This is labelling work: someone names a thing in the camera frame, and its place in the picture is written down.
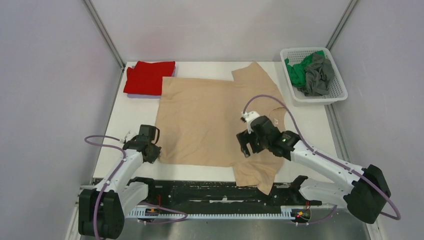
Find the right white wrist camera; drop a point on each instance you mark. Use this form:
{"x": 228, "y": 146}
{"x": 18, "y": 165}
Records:
{"x": 248, "y": 117}

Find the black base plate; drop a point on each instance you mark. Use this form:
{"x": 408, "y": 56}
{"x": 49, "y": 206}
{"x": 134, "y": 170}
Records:
{"x": 215, "y": 197}

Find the green t-shirt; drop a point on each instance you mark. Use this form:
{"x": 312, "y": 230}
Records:
{"x": 296, "y": 71}

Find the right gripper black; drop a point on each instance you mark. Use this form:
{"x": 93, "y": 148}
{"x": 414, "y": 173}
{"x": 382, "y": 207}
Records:
{"x": 244, "y": 137}

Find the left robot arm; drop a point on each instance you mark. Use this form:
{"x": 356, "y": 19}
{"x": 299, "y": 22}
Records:
{"x": 103, "y": 208}

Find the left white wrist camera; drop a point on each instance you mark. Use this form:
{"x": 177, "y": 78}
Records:
{"x": 129, "y": 135}

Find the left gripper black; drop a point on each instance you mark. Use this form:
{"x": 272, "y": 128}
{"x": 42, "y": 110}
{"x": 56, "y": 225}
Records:
{"x": 151, "y": 159}

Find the beige t-shirt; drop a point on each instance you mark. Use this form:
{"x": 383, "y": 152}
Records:
{"x": 199, "y": 120}

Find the white plastic basket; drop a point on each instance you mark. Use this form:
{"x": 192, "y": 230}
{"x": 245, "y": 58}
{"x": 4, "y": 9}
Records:
{"x": 338, "y": 91}

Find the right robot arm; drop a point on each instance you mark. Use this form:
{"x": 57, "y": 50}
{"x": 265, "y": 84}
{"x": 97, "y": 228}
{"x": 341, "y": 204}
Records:
{"x": 362, "y": 190}

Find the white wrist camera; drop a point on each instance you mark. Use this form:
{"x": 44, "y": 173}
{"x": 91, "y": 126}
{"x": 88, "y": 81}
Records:
{"x": 129, "y": 135}
{"x": 248, "y": 117}

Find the red folded t-shirt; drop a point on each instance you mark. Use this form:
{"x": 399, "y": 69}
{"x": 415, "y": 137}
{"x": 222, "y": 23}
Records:
{"x": 145, "y": 78}

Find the white slotted cable duct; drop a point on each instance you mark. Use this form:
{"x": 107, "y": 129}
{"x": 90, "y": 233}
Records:
{"x": 142, "y": 213}

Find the grey t-shirt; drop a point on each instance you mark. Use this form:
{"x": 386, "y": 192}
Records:
{"x": 318, "y": 75}

